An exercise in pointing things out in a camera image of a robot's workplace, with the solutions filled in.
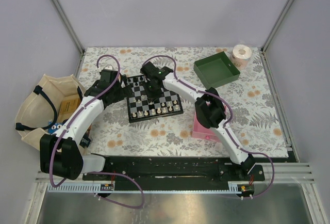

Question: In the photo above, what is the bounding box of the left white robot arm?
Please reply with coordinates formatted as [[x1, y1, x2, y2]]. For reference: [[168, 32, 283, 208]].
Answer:
[[40, 69, 125, 180]]

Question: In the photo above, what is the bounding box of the green plastic box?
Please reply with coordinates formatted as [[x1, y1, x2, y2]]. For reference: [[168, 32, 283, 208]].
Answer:
[[194, 52, 240, 89]]

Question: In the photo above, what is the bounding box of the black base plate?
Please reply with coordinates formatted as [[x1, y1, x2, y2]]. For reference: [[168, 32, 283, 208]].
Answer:
[[82, 156, 266, 182]]

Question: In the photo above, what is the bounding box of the beige tote bag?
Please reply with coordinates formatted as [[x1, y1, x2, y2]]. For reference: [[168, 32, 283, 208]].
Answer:
[[15, 74, 86, 151]]

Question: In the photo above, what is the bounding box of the pink plastic box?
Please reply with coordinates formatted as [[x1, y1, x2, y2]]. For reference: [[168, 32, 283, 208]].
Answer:
[[191, 113, 223, 142]]

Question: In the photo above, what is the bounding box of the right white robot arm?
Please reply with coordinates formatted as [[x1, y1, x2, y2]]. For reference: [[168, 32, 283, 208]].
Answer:
[[141, 61, 256, 181]]

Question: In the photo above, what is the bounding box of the black and grey chessboard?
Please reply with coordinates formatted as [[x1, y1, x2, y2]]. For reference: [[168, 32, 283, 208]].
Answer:
[[127, 75, 184, 123]]

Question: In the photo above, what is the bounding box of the tape roll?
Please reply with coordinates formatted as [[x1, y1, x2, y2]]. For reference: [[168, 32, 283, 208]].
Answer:
[[229, 44, 252, 70]]

